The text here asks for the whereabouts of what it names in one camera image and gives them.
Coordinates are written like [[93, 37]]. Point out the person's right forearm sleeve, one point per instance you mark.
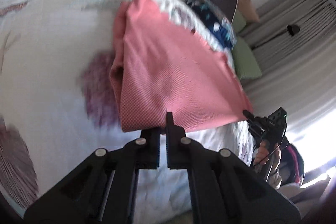
[[290, 168]]

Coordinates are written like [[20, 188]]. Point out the white floral quilt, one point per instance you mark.
[[56, 101]]

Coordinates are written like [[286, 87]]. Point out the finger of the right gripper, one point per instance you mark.
[[251, 119], [255, 129]]

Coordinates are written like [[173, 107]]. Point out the navy fleece garment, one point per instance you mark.
[[220, 28]]

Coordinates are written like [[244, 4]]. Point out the green pillow near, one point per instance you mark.
[[245, 63]]

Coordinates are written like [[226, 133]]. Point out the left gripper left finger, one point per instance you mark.
[[102, 188]]

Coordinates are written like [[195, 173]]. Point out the green pillow far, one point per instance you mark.
[[238, 22]]

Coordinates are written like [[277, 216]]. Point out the person's right hand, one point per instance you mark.
[[261, 154]]

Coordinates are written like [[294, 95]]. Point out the grey curtain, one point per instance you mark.
[[290, 64]]

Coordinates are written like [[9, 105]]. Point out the pink knit sweater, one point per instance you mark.
[[160, 67]]

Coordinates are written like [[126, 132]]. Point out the peach pillow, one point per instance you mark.
[[248, 11]]

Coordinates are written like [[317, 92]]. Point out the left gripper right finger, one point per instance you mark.
[[223, 189]]

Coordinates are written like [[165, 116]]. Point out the green pillow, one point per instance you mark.
[[238, 22], [245, 63]]

